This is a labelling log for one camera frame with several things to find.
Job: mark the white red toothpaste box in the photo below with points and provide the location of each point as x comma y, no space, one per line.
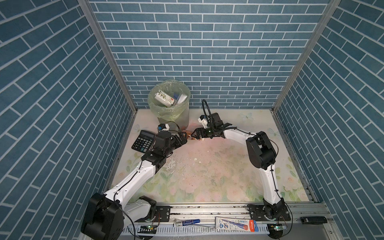
231,224

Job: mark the black remote right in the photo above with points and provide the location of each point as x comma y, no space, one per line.
314,220

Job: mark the white tea bottle green label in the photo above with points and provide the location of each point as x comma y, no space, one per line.
164,99

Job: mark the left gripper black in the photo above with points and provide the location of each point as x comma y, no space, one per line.
183,140

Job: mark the white slotted cable duct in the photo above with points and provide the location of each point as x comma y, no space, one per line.
165,230

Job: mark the brown coffee bottle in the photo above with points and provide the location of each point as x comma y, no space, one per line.
189,136

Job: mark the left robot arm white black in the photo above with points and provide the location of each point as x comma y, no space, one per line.
108,214

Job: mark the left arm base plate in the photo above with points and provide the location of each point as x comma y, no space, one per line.
160,214

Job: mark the blue marker pen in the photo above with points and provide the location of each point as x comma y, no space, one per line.
186,223

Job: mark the mesh bin with green bag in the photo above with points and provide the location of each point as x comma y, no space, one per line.
179,112

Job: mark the black calculator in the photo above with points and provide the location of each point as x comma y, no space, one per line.
144,141

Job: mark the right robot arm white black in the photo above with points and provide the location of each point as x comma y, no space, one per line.
261,153

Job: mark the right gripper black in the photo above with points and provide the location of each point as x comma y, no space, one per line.
201,133

